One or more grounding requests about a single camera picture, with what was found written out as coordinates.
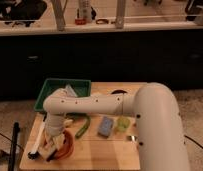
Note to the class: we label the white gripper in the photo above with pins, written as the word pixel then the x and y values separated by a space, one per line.
pixel 53 143

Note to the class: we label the red bowl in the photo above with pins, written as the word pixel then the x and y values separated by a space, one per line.
pixel 67 148

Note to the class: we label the brown board eraser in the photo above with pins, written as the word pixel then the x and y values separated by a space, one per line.
pixel 47 154

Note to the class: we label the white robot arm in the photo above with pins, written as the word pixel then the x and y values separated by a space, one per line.
pixel 156 112

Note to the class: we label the dark brown bowl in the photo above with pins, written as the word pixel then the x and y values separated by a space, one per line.
pixel 118 92

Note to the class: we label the yellow banana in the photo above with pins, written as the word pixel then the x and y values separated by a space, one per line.
pixel 68 122

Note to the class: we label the black pole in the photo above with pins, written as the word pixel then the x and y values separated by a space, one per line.
pixel 12 157

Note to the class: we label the green cucumber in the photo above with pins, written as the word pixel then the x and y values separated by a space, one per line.
pixel 84 128

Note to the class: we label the grey folded cloth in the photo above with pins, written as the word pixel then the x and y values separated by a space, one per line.
pixel 70 91

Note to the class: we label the blue sponge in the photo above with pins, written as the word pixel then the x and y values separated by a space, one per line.
pixel 105 126

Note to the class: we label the green plastic tray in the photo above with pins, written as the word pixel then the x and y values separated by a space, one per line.
pixel 81 87

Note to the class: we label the green plastic cup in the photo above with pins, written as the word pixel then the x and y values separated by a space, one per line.
pixel 122 124

